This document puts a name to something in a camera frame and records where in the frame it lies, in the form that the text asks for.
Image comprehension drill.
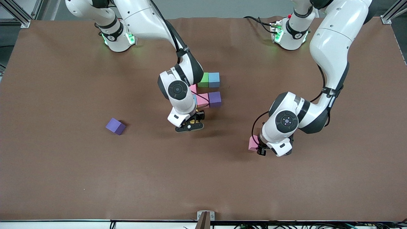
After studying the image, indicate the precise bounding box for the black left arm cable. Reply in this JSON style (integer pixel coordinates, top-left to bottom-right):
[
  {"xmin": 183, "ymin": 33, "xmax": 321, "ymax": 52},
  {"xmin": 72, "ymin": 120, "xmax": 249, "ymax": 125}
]
[{"xmin": 251, "ymin": 64, "xmax": 326, "ymax": 143}]

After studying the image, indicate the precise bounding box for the aluminium frame extrusion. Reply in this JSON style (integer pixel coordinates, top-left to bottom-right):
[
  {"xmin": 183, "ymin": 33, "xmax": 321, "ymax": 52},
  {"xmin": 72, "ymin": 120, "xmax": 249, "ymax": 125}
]
[
  {"xmin": 0, "ymin": 0, "xmax": 31, "ymax": 28},
  {"xmin": 381, "ymin": 0, "xmax": 407, "ymax": 25},
  {"xmin": 31, "ymin": 0, "xmax": 51, "ymax": 20}
]

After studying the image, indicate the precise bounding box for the black base cable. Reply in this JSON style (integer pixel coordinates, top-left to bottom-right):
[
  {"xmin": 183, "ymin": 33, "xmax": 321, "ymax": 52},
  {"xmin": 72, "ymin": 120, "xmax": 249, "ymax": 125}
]
[{"xmin": 243, "ymin": 16, "xmax": 274, "ymax": 34}]

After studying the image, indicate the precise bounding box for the brown table cover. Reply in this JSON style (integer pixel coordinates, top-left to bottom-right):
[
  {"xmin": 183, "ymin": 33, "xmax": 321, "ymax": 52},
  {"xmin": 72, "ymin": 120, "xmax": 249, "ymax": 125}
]
[{"xmin": 0, "ymin": 16, "xmax": 407, "ymax": 221}]

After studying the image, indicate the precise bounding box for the purple foam cube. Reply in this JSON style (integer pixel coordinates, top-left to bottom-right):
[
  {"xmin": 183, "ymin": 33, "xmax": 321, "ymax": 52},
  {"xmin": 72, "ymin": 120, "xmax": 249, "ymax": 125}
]
[
  {"xmin": 208, "ymin": 92, "xmax": 222, "ymax": 108},
  {"xmin": 105, "ymin": 118, "xmax": 126, "ymax": 135}
]

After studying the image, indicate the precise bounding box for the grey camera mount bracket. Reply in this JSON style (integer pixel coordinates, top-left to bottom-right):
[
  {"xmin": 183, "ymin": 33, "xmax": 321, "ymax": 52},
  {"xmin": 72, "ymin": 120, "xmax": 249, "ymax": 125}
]
[{"xmin": 195, "ymin": 211, "xmax": 216, "ymax": 229}]

